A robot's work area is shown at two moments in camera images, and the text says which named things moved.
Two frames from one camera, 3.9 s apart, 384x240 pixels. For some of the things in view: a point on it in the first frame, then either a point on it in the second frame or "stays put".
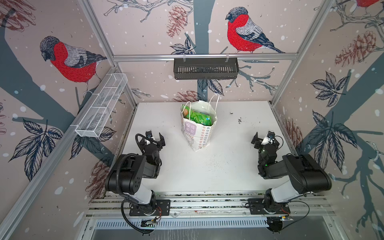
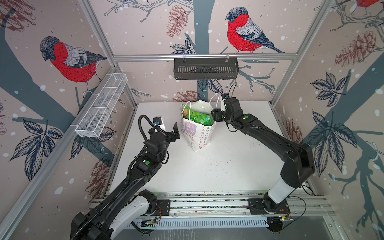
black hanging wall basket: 206,68 stays put
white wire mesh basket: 101,104 stays put
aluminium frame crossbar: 238,58 stays put
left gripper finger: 162,139 → 176,131
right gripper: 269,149 → 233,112
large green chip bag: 201,118 stays put
